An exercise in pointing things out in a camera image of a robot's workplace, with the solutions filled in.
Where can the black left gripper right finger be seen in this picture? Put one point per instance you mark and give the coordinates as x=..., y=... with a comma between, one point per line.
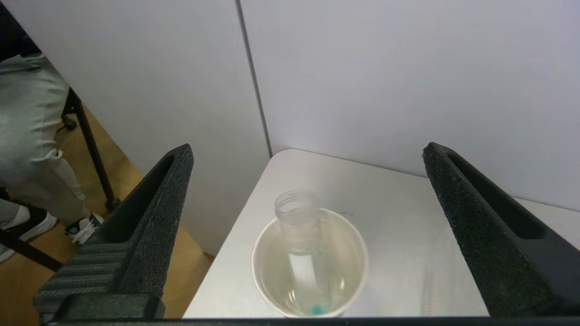
x=498, y=244

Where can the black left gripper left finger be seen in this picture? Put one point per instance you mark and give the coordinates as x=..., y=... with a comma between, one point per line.
x=145, y=235

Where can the test tube with blue pigment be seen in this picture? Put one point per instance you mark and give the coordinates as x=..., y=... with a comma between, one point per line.
x=301, y=226

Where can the blue white paper cup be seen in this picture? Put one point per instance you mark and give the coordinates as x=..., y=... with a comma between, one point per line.
x=308, y=271

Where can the white black sneaker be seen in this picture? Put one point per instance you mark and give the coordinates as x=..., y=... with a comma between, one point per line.
x=31, y=224
x=84, y=228

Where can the black metal stand leg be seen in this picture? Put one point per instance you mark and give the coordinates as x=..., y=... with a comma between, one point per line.
x=93, y=154

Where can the person in grey trousers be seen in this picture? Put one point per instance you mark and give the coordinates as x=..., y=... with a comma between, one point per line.
x=27, y=127

